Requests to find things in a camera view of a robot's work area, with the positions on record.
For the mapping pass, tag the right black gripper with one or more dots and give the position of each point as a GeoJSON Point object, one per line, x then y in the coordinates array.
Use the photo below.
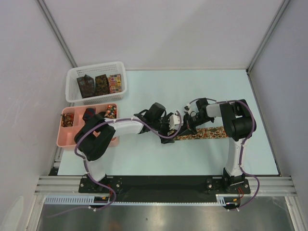
{"type": "Point", "coordinates": [187, 128]}

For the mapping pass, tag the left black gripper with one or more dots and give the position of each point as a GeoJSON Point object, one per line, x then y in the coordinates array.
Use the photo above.
{"type": "Point", "coordinates": [166, 120]}

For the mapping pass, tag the brown patterned long tie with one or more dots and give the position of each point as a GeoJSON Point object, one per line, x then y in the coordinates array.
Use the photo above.
{"type": "Point", "coordinates": [205, 133]}

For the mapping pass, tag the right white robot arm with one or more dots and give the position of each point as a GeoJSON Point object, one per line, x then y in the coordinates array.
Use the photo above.
{"type": "Point", "coordinates": [239, 125]}

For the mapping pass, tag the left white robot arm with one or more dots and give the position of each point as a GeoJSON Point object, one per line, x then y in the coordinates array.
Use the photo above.
{"type": "Point", "coordinates": [94, 138]}

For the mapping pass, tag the colourful dotted rolled tie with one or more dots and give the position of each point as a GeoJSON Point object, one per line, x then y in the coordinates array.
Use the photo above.
{"type": "Point", "coordinates": [111, 112]}

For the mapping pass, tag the red colourful folded tie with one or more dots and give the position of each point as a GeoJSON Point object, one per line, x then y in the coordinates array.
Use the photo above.
{"type": "Point", "coordinates": [115, 84]}

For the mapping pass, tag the white plastic basket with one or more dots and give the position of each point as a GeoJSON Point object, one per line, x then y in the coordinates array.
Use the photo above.
{"type": "Point", "coordinates": [72, 91]}

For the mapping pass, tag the dark brown folded tie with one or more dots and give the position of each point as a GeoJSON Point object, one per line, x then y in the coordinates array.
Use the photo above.
{"type": "Point", "coordinates": [101, 85]}

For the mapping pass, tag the navy red striped rolled tie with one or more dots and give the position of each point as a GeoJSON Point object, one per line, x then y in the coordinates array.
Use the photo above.
{"type": "Point", "coordinates": [88, 114]}

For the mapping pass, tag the dark floral folded tie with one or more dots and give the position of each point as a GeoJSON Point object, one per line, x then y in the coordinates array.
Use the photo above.
{"type": "Point", "coordinates": [86, 86]}

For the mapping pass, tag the pink compartment tray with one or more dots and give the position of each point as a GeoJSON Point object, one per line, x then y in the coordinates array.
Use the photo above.
{"type": "Point", "coordinates": [66, 135]}

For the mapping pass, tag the red gold rolled tie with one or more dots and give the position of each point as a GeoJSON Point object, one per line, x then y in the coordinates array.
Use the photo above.
{"type": "Point", "coordinates": [67, 120]}

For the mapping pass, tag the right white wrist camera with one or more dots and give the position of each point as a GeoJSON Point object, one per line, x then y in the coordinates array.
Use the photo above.
{"type": "Point", "coordinates": [187, 109]}

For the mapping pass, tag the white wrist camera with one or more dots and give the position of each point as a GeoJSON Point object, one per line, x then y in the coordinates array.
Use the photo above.
{"type": "Point", "coordinates": [175, 121]}
{"type": "Point", "coordinates": [187, 109]}

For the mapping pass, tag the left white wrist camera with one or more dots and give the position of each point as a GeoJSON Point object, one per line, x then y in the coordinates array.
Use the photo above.
{"type": "Point", "coordinates": [175, 121]}

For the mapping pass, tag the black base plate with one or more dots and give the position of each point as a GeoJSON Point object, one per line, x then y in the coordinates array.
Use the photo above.
{"type": "Point", "coordinates": [163, 189]}

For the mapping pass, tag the aluminium frame rail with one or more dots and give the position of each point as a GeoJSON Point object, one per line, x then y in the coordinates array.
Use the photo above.
{"type": "Point", "coordinates": [69, 185]}

